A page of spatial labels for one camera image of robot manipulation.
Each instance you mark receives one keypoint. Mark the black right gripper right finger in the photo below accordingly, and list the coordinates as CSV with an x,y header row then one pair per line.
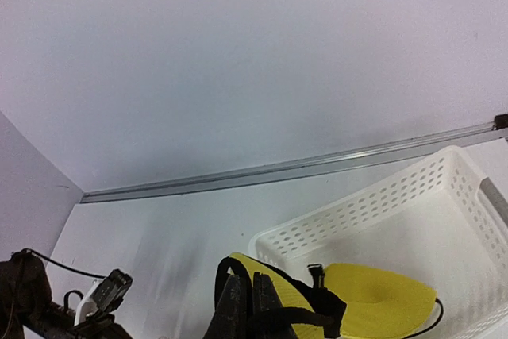
x,y
265,304

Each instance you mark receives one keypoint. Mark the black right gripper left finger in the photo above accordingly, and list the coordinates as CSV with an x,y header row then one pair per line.
x,y
233,294

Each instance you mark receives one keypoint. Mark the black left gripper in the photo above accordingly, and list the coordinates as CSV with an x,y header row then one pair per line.
x,y
56,322

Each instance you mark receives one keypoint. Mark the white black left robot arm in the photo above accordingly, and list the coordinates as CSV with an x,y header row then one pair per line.
x,y
26,301

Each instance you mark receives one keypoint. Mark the white plastic perforated basket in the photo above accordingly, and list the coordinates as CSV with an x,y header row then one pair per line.
x,y
442,221

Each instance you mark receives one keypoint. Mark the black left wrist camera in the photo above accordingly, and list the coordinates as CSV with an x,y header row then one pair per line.
x,y
105,296

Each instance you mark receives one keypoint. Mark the aluminium back edge rail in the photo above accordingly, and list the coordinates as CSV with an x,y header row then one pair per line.
x,y
313,166

